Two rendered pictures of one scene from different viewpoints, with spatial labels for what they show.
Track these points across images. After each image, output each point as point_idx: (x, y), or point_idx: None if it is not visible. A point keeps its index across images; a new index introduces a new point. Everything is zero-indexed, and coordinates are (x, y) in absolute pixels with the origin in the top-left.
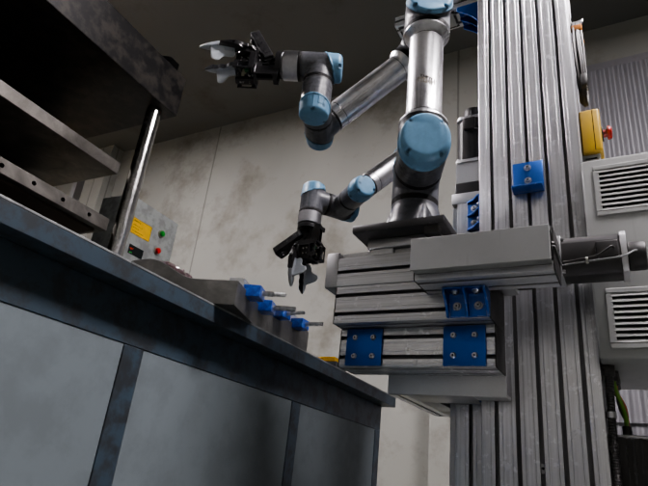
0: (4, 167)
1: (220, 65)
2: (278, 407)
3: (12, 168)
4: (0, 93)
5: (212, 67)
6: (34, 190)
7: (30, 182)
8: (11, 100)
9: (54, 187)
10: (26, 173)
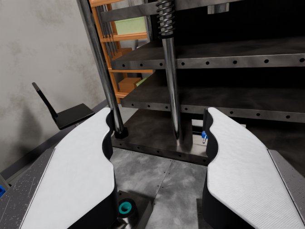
0: (237, 62)
1: (208, 137)
2: None
3: (243, 60)
4: (220, 2)
5: (204, 124)
6: (268, 66)
7: (262, 62)
8: (230, 0)
9: (289, 54)
10: (257, 57)
